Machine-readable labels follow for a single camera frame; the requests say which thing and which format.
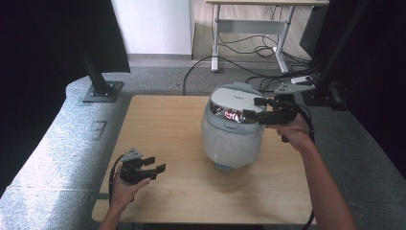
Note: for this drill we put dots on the white power strip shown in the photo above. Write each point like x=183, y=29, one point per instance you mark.
x=301, y=79

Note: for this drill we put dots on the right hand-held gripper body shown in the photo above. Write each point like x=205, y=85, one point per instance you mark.
x=281, y=107

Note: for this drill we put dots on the person's left hand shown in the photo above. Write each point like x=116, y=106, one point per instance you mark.
x=126, y=191

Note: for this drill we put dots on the person's right hand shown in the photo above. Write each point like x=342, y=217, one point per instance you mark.
x=292, y=131

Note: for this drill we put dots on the white rice cooker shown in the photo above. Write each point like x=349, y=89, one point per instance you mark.
x=230, y=140

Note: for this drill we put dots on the black stand with base plate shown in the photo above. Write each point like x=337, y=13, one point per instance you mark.
x=99, y=83

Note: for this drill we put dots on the black curtain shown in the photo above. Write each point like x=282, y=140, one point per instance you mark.
x=48, y=64
x=376, y=80

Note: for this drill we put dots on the white metal-legged desk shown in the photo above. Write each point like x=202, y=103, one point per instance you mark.
x=255, y=25

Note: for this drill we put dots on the black slanted metal stand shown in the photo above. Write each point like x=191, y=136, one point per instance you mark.
x=335, y=48

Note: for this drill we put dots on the silver foil wrapper red print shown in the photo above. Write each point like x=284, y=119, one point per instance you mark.
x=230, y=113

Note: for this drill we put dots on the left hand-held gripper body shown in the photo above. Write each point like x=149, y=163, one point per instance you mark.
x=135, y=167

